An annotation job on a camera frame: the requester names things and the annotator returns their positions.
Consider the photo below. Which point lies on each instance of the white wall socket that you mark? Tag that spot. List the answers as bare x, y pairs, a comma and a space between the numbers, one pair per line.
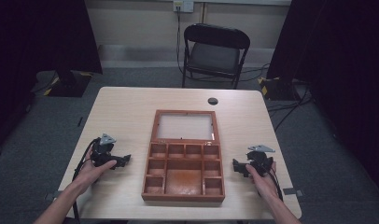
183, 5

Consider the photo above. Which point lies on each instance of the grey table bracket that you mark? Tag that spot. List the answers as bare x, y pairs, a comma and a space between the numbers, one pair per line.
292, 192
50, 196

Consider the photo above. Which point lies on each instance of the person's left hand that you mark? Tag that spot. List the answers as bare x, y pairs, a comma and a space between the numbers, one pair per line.
90, 175

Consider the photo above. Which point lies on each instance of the black stand base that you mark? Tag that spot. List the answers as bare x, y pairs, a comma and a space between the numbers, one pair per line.
277, 88
69, 84

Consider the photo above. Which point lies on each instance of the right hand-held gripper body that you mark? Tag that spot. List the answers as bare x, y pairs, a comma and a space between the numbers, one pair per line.
259, 158

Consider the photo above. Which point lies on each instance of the person's right hand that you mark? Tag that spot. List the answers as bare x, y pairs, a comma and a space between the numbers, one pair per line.
264, 185

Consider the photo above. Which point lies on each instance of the brown wooden compartment box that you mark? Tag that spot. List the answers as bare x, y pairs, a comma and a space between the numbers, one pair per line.
183, 179

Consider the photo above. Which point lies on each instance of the dark curtain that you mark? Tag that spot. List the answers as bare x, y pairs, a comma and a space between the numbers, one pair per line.
340, 62
32, 46

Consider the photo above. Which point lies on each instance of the small black floor object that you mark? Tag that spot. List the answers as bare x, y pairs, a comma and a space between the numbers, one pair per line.
80, 121

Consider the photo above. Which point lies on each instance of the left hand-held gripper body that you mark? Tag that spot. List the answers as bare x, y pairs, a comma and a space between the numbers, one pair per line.
102, 151

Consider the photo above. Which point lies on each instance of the black folding chair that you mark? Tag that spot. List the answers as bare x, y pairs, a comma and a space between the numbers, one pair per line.
215, 57

